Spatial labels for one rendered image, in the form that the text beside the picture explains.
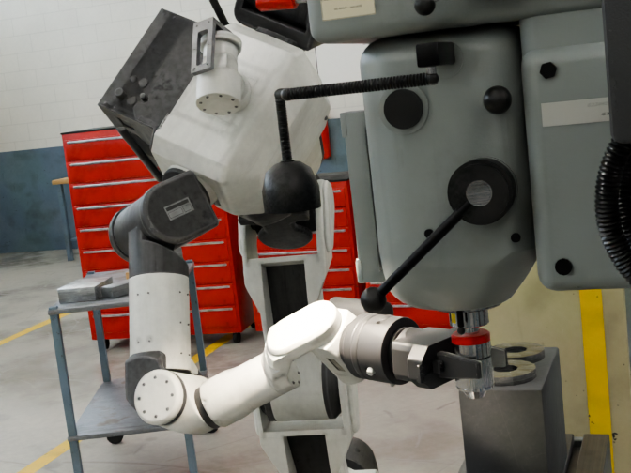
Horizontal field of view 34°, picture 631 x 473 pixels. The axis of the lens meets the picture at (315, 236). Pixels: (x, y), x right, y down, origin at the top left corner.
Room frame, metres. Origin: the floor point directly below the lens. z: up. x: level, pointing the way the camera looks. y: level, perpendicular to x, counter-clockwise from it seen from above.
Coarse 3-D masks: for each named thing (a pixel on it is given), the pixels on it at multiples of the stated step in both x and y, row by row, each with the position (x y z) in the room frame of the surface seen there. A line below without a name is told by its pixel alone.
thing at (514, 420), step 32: (512, 352) 1.57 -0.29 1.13; (544, 352) 1.54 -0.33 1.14; (512, 384) 1.42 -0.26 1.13; (544, 384) 1.41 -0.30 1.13; (480, 416) 1.41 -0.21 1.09; (512, 416) 1.40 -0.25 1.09; (544, 416) 1.39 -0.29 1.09; (480, 448) 1.42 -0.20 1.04; (512, 448) 1.40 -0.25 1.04; (544, 448) 1.38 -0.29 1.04
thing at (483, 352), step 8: (480, 344) 1.19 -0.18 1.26; (488, 344) 1.20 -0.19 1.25; (456, 352) 1.20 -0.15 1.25; (464, 352) 1.19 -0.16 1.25; (472, 352) 1.19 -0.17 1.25; (480, 352) 1.19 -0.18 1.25; (488, 352) 1.20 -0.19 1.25; (480, 360) 1.19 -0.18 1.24; (488, 360) 1.20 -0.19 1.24; (488, 368) 1.19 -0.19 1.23; (488, 376) 1.19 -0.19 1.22; (456, 384) 1.21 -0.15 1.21; (464, 384) 1.19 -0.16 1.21; (472, 384) 1.19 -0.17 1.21; (480, 384) 1.19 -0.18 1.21; (488, 384) 1.19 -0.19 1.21
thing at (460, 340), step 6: (456, 330) 1.23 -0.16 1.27; (480, 330) 1.21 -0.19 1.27; (486, 330) 1.21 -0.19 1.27; (456, 336) 1.20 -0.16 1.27; (462, 336) 1.20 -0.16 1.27; (468, 336) 1.19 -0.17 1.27; (474, 336) 1.19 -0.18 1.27; (480, 336) 1.19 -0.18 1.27; (486, 336) 1.20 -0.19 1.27; (456, 342) 1.20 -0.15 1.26; (462, 342) 1.19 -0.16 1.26; (468, 342) 1.19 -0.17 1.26; (474, 342) 1.19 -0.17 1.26; (480, 342) 1.19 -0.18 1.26; (486, 342) 1.19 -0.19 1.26
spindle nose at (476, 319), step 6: (474, 312) 1.19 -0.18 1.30; (480, 312) 1.19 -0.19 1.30; (486, 312) 1.20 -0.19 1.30; (450, 318) 1.21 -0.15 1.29; (456, 318) 1.19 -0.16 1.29; (468, 318) 1.19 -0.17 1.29; (474, 318) 1.19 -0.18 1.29; (480, 318) 1.19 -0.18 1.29; (486, 318) 1.20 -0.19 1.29; (450, 324) 1.21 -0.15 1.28; (456, 324) 1.20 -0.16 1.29; (468, 324) 1.19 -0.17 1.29; (474, 324) 1.19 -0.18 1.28; (480, 324) 1.19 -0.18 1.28; (486, 324) 1.20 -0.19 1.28
